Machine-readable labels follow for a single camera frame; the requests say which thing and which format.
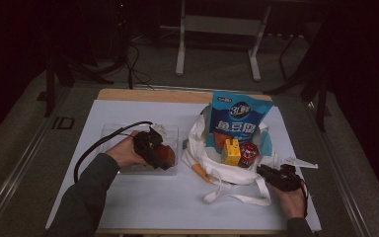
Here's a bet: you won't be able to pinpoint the white tote bag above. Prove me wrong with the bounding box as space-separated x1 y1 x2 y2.
181 104 280 207

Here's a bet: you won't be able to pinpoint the yellow juice carton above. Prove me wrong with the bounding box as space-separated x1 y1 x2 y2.
221 137 242 167

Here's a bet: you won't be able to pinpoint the right hand-held gripper cable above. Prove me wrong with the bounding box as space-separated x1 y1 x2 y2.
299 179 311 219

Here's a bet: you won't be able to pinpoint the black floor cables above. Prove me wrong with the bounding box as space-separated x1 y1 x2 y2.
110 0 154 91

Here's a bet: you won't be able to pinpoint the clear plastic container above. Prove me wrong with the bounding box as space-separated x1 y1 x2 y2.
98 122 181 176

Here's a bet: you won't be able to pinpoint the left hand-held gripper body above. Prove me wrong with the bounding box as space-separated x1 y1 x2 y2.
132 123 170 171

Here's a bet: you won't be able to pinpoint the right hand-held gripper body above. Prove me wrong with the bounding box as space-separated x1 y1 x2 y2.
270 157 320 194

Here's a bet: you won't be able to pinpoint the blue snack bag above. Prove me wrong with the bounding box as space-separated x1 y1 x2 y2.
205 91 274 156

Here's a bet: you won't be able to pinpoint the person's right hand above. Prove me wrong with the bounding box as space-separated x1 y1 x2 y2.
268 182 308 221

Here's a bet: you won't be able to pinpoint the person's left hand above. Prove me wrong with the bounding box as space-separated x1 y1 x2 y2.
105 130 149 170

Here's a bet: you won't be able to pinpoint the hand-held gripper cable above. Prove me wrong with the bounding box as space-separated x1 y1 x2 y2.
73 120 154 184
299 179 311 219

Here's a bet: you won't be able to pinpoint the left hand-held gripper cable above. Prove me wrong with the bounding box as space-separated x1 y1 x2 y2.
73 120 154 184

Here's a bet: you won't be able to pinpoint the aluminium floor rail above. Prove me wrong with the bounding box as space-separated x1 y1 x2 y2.
304 98 374 237
0 95 75 237

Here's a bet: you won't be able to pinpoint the black metal stand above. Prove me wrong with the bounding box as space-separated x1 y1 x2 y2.
265 13 334 133
43 53 115 119

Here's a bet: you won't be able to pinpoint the red-lidded candy can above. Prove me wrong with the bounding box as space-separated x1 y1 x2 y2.
237 141 261 169

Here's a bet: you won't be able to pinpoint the white metal stand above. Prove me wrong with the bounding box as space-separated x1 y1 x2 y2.
175 0 272 83

